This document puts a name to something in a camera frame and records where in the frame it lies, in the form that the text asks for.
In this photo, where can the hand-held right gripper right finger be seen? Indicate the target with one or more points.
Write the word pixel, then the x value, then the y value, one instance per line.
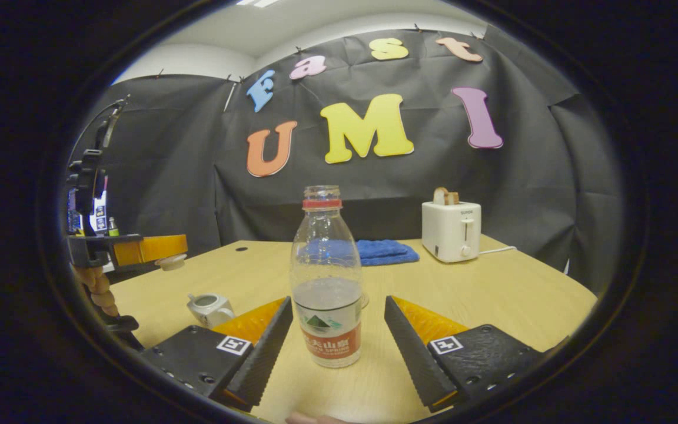
pixel 418 359

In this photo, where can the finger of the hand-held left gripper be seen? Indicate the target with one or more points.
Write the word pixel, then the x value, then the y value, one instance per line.
pixel 150 248

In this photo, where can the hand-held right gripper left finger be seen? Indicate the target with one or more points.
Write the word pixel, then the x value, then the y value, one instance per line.
pixel 265 353

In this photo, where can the white teacup lid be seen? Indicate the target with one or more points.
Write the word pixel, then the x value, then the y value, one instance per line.
pixel 171 262

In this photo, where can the clear plastic water bottle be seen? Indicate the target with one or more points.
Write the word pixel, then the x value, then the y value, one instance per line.
pixel 327 330

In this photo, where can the white floral teacup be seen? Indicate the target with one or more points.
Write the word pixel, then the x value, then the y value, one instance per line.
pixel 209 309

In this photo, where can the green bottle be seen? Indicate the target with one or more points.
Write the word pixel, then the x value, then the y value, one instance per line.
pixel 113 228

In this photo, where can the computer monitor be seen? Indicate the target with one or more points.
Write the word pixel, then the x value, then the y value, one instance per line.
pixel 101 215

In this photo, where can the blue towel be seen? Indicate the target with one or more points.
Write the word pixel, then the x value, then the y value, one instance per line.
pixel 386 252

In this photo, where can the white toaster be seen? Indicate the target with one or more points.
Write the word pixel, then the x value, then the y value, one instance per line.
pixel 451 232

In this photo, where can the white stick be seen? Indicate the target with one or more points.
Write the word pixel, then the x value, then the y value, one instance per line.
pixel 230 96

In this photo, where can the toast slice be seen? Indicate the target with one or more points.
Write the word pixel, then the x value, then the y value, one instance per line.
pixel 454 199
pixel 441 196

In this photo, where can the ceiling light panel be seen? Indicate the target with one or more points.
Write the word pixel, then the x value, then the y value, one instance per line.
pixel 258 2

